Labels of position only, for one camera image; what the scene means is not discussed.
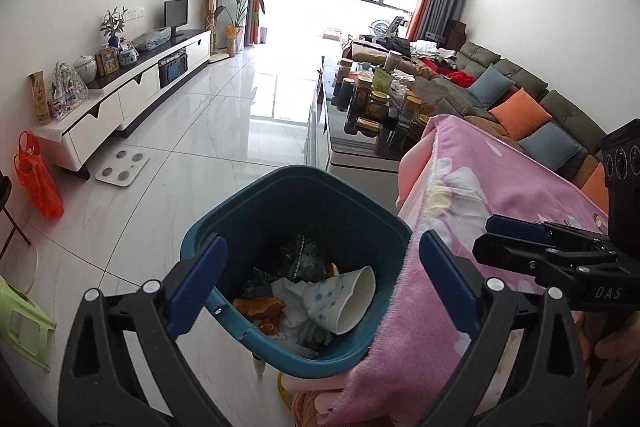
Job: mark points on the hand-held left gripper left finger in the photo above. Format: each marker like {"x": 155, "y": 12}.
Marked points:
{"x": 197, "y": 287}

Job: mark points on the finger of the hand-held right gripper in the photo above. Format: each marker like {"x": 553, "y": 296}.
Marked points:
{"x": 515, "y": 224}
{"x": 505, "y": 249}

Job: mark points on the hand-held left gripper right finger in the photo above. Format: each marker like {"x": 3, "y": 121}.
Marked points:
{"x": 447, "y": 279}

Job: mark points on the orange peel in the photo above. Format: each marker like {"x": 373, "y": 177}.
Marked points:
{"x": 260, "y": 307}

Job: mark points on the white paper cup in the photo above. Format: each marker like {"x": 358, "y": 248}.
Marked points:
{"x": 345, "y": 302}

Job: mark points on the green snack wrapper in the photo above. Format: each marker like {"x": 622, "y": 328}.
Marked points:
{"x": 305, "y": 257}

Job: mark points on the blue plastic bin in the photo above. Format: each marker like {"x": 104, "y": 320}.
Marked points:
{"x": 300, "y": 197}

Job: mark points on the person's right hand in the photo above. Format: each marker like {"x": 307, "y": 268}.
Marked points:
{"x": 615, "y": 346}

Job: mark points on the orange cushion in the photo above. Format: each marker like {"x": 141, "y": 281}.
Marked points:
{"x": 597, "y": 189}
{"x": 520, "y": 114}

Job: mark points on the pink floral blanket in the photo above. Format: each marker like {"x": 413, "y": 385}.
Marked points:
{"x": 475, "y": 187}

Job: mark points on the blue cushion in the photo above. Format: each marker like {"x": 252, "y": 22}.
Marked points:
{"x": 550, "y": 147}
{"x": 490, "y": 86}

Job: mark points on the white bathroom scale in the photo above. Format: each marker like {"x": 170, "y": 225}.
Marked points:
{"x": 122, "y": 167}

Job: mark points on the olive green sofa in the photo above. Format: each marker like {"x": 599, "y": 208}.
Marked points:
{"x": 505, "y": 72}

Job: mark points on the kraft paper snack bag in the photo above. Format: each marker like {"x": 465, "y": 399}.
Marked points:
{"x": 430, "y": 97}

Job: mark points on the red cloth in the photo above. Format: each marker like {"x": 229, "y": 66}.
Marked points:
{"x": 464, "y": 78}

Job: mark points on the glass coffee table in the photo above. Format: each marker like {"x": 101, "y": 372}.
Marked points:
{"x": 350, "y": 157}

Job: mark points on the green plastic stool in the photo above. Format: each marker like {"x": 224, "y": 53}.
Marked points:
{"x": 25, "y": 312}

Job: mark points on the group of jars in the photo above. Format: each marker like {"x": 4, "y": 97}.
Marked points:
{"x": 370, "y": 107}

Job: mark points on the orange plastic bag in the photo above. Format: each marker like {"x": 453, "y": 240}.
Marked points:
{"x": 40, "y": 182}

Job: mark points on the white clothes pile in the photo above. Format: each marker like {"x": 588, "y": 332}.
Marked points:
{"x": 432, "y": 51}

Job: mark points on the green pouch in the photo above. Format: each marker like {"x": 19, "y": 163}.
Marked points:
{"x": 383, "y": 81}

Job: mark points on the brown cardboard boxes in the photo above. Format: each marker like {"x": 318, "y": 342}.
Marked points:
{"x": 455, "y": 34}

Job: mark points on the white tv stand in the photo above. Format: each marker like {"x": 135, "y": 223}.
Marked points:
{"x": 135, "y": 97}

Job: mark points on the black metal stool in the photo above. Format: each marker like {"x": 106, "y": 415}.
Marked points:
{"x": 5, "y": 192}

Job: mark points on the black stereo unit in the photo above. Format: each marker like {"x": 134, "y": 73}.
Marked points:
{"x": 173, "y": 71}

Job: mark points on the black clothes pile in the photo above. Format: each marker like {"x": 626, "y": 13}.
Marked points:
{"x": 390, "y": 42}

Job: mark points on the office chair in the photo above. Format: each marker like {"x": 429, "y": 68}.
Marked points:
{"x": 390, "y": 27}

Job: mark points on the clear plastic bag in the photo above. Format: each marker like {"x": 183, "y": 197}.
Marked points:
{"x": 67, "y": 92}

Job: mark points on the blue white porcelain bowl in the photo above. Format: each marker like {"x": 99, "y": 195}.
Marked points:
{"x": 128, "y": 57}

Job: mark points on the tan paper box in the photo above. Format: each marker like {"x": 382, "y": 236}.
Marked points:
{"x": 40, "y": 99}

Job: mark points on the white ceramic jar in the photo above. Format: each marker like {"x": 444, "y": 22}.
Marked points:
{"x": 86, "y": 68}

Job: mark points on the grey bundled cloth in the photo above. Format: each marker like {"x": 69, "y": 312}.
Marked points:
{"x": 150, "y": 41}

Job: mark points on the tall potted plant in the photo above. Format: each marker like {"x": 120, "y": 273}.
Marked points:
{"x": 235, "y": 37}

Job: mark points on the plant in blue vase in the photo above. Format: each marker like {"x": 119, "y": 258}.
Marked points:
{"x": 114, "y": 27}

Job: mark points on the black monitor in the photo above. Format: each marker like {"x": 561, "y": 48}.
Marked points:
{"x": 176, "y": 14}

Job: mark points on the wooden picture frame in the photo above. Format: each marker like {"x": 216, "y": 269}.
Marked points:
{"x": 107, "y": 62}

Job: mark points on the white wall socket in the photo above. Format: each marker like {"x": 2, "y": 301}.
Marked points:
{"x": 135, "y": 13}

